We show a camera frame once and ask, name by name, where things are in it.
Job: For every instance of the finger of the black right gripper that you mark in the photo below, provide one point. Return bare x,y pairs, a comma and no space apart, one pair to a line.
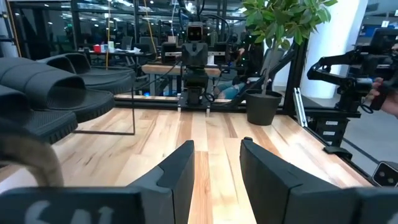
188,54
201,54

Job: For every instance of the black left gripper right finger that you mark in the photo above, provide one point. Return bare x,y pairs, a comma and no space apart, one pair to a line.
270,193

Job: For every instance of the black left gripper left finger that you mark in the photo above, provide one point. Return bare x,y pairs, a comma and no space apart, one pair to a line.
182,186

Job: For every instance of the black rubber slide sandal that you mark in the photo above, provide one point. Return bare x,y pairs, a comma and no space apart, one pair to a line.
53,62
46,124
46,77
105,81

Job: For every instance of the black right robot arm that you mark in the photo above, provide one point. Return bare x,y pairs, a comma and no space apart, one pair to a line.
196,81

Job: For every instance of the wooden background table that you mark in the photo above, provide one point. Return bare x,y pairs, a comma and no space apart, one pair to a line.
158,69

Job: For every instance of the person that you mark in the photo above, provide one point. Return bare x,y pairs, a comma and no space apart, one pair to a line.
230,91

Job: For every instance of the white cup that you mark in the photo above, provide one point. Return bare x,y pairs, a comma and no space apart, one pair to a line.
111,46

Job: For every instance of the red cup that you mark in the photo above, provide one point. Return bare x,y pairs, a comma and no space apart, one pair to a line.
97,48

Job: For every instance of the green plant in black pot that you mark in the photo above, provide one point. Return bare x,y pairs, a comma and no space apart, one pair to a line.
262,107

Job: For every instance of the white pillar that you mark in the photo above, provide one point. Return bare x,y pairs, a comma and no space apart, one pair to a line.
335,46

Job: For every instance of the person's hand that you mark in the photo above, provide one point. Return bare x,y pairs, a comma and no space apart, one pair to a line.
391,102

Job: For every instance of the black monitor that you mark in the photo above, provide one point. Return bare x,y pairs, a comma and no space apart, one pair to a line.
384,40

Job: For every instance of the silver metal bracket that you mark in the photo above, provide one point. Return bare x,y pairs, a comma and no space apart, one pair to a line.
300,105

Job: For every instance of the black depth camera box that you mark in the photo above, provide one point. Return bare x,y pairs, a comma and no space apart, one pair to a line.
385,174

